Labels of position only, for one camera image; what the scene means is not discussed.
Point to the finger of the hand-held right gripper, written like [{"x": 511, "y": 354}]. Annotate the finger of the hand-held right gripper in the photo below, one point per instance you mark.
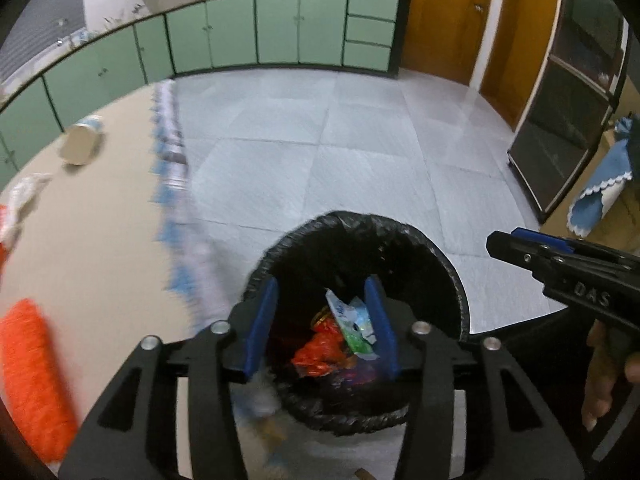
[
  {"x": 542, "y": 239},
  {"x": 515, "y": 255}
]

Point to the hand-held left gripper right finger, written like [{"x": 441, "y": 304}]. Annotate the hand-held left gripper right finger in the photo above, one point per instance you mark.
[{"x": 382, "y": 330}]

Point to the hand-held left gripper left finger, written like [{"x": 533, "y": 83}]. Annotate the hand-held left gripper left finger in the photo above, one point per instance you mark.
[{"x": 260, "y": 330}]

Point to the white green snack packet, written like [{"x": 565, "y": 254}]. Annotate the white green snack packet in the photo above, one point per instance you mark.
[{"x": 352, "y": 322}]

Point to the red crinkled wrapper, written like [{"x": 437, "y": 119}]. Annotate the red crinkled wrapper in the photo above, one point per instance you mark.
[{"x": 315, "y": 355}]

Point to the black trash bin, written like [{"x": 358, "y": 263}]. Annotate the black trash bin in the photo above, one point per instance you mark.
[{"x": 405, "y": 250}]

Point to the person's right hand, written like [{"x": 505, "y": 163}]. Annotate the person's right hand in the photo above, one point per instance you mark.
[{"x": 600, "y": 380}]

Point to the blue scalloped cloth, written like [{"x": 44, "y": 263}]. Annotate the blue scalloped cloth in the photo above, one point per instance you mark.
[{"x": 607, "y": 175}]

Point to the black refrigerator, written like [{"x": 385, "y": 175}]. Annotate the black refrigerator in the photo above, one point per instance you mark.
[{"x": 565, "y": 110}]

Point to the beige low table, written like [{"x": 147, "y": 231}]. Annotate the beige low table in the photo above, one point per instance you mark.
[{"x": 100, "y": 240}]

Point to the paper cup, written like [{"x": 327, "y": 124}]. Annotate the paper cup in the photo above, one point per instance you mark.
[{"x": 82, "y": 140}]

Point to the white crumpled tissue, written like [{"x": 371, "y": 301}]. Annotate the white crumpled tissue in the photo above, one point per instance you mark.
[{"x": 25, "y": 195}]

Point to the green lower kitchen cabinets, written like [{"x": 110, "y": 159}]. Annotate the green lower kitchen cabinets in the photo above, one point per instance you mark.
[{"x": 225, "y": 30}]

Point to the grey window blind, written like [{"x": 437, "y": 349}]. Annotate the grey window blind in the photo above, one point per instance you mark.
[{"x": 35, "y": 25}]

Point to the wooden door in side wall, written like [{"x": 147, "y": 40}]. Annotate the wooden door in side wall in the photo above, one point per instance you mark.
[{"x": 520, "y": 35}]

